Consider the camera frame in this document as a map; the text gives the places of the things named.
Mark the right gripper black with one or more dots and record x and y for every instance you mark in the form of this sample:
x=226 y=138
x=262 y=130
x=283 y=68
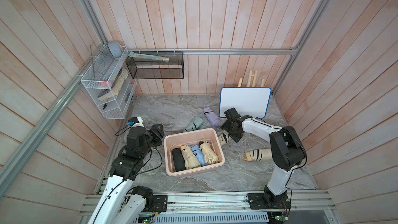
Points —
x=225 y=125

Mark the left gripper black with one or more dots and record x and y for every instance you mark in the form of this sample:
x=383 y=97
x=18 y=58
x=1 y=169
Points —
x=156 y=133

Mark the beige umbrella black band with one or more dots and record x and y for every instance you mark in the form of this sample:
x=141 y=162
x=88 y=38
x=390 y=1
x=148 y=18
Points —
x=224 y=138

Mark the beige umbrella black stripes small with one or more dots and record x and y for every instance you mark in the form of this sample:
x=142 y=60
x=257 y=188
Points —
x=210 y=156

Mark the green umbrella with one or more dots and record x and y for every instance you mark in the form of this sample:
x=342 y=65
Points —
x=195 y=124

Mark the beige striped umbrella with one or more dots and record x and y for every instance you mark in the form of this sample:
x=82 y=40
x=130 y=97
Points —
x=257 y=155

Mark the blue umbrella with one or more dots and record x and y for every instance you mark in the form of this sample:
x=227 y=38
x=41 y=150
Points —
x=199 y=155

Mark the pink plastic storage box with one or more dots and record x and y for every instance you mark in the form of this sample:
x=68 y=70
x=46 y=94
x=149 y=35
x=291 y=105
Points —
x=190 y=139

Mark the plain beige umbrella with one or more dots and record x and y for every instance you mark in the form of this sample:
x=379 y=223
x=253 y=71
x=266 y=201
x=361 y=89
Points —
x=190 y=159

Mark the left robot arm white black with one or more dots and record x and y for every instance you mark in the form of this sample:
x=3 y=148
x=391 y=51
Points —
x=121 y=203

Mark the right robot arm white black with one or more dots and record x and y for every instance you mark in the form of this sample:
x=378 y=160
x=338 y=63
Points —
x=287 y=152

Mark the purple folded umbrella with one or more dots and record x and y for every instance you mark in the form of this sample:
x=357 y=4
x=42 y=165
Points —
x=211 y=116

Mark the green flat item on basket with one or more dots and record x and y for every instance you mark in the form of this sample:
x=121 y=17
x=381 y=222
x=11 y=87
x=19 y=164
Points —
x=148 y=57

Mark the grey round speaker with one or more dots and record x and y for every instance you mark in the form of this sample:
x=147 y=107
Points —
x=115 y=49

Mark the whiteboard blue frame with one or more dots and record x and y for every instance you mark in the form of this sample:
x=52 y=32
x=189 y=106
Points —
x=229 y=99

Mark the book on wire shelf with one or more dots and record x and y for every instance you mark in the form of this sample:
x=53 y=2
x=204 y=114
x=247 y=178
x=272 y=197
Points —
x=116 y=87

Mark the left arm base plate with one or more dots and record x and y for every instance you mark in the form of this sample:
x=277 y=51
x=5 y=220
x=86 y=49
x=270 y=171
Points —
x=157 y=203

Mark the white wire shelf rack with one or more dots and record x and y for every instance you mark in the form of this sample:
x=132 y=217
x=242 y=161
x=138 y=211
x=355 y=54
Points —
x=109 y=83

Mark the black mesh wall basket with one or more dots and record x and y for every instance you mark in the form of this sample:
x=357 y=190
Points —
x=150 y=69

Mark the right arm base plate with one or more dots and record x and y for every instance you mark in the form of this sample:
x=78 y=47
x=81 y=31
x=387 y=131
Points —
x=268 y=201

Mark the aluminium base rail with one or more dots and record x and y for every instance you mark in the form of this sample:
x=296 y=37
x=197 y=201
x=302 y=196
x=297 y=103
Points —
x=307 y=207

